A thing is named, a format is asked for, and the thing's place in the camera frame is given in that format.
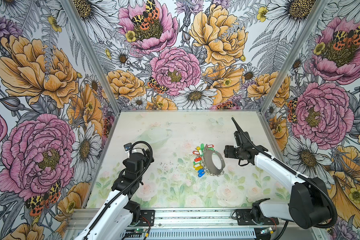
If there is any large metal keyring with keys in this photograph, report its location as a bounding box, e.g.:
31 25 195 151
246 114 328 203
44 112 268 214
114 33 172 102
193 144 226 178

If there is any blue tagged key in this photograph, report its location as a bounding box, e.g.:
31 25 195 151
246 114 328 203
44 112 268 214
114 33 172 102
198 169 205 178

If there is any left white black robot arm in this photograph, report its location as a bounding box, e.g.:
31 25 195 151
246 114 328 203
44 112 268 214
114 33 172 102
75 149 153 240

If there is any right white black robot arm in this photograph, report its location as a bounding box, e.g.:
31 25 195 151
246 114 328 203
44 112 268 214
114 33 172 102
224 131 338 229

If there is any green circuit board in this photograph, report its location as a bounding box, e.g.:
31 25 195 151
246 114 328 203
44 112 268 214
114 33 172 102
122 228 149 240

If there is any white vented panel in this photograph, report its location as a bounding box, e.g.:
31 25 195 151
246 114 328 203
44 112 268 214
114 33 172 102
126 228 257 240

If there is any left black corrugated cable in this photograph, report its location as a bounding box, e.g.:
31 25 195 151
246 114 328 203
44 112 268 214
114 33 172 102
86 140 154 232

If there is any black corrugated cable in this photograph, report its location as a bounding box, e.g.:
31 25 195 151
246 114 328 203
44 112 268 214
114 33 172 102
86 140 154 232
230 116 338 229

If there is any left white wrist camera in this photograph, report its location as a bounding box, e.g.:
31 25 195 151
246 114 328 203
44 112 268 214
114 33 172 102
124 143 137 156

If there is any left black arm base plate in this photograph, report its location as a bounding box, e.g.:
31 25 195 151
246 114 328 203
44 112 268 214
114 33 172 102
131 210 156 227

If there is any right black corrugated cable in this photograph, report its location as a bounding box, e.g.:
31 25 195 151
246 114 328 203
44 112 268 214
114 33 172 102
230 116 338 229

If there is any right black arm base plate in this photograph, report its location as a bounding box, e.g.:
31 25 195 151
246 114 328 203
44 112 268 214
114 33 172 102
231 209 279 227

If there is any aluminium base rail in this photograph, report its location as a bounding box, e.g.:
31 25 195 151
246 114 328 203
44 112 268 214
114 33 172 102
67 206 323 232

